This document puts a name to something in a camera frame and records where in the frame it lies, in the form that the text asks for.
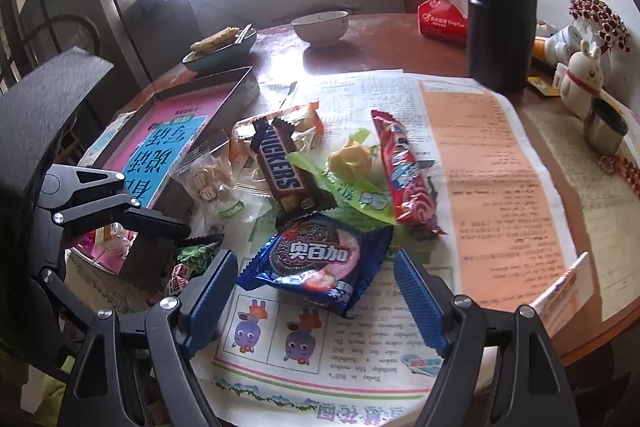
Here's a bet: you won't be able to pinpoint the steel cup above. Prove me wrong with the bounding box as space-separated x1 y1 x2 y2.
584 98 628 156

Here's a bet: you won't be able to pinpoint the clear cracker snack packet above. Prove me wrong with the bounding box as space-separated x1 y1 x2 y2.
170 143 271 232

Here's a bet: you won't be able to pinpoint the chopsticks on plate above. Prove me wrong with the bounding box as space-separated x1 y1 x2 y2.
234 24 252 46

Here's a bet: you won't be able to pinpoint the small wrapped candies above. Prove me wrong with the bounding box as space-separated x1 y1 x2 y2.
165 243 219 296

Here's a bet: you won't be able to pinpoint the white ceramic bowl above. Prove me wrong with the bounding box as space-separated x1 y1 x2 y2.
291 10 349 46

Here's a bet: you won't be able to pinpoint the orange clear snack packet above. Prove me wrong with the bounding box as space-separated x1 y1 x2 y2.
229 101 324 194

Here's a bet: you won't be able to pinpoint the beige handwritten paper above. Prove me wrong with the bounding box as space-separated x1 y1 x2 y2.
524 106 640 320

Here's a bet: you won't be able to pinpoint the printed newspaper sheet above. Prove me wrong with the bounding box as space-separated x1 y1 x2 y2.
188 68 597 427

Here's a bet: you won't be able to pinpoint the red bead bracelet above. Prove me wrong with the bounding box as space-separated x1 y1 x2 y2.
598 152 640 198

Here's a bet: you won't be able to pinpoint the pink blue booklet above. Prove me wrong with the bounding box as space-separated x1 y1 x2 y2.
74 83 237 275

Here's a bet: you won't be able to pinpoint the yellow small packet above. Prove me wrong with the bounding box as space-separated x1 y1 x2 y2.
527 76 560 98

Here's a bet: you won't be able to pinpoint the green clear snack packet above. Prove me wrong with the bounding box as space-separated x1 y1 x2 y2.
285 128 396 225

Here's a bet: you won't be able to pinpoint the red long snack packet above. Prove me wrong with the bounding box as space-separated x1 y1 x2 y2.
371 109 444 235

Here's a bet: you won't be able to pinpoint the teal plate with food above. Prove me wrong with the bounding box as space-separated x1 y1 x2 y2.
182 26 257 76

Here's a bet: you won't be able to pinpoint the white rabbit figurine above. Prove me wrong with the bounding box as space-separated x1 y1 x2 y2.
559 40 604 120

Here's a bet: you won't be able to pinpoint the dark grey refrigerator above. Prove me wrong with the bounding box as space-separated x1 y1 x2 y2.
1 0 201 131

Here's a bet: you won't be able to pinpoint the blue Oreo cookie packet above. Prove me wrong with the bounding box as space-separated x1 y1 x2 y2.
236 213 394 317

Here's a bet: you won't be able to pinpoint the red white flower bouquet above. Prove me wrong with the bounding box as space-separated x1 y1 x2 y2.
568 0 631 53

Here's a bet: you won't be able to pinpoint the white orange medicine bottle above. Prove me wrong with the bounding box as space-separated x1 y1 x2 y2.
533 25 582 66

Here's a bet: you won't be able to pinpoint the brown Snickers bar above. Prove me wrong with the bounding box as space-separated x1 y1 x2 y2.
250 117 319 212

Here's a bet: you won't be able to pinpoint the dark rectangular tray box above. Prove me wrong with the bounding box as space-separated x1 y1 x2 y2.
69 65 262 278

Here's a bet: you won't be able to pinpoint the red tissue pack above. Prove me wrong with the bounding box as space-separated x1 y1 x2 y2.
418 0 469 46

